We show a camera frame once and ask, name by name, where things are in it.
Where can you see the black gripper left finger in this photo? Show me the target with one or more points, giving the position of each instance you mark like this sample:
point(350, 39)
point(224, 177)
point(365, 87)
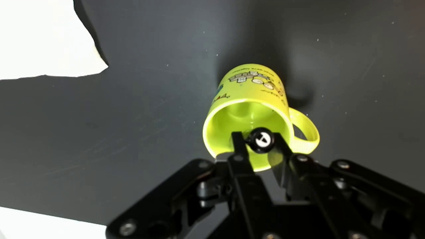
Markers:
point(239, 148)

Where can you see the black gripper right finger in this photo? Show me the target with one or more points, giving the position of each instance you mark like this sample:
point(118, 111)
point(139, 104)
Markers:
point(279, 156)

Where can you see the black marker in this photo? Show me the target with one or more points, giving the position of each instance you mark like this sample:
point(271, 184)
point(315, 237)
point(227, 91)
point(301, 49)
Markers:
point(260, 140)

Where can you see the lime green printed mug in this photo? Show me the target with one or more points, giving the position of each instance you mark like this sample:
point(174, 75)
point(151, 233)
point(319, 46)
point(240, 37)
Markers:
point(252, 96)

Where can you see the white paper sheet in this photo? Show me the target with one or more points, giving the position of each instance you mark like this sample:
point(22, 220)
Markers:
point(48, 38)

